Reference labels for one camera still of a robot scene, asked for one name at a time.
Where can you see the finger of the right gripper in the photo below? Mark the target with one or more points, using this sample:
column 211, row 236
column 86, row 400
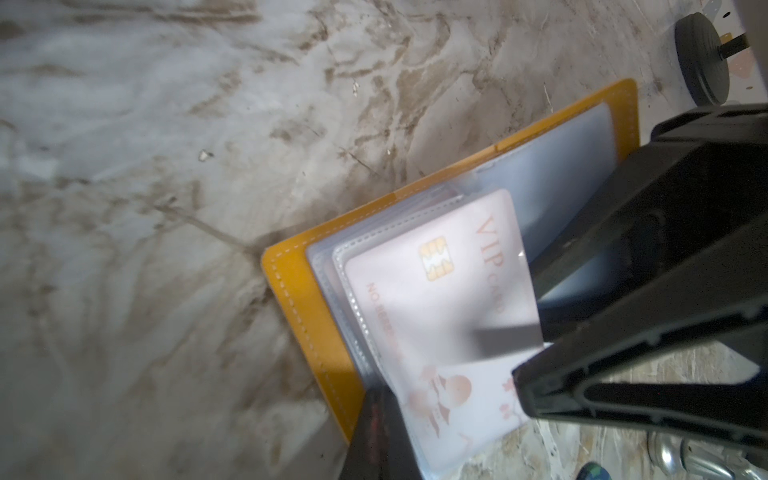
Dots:
column 691, row 209

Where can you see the yellow leather card holder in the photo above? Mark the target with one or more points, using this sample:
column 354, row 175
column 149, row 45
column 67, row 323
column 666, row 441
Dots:
column 551, row 169

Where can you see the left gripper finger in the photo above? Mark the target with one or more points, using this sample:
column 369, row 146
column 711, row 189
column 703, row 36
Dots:
column 380, row 448

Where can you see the pink VIP card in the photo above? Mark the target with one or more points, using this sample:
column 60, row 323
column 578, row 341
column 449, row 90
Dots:
column 446, row 305

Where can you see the black microphone stand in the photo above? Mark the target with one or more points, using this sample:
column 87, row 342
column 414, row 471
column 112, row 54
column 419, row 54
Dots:
column 702, row 58

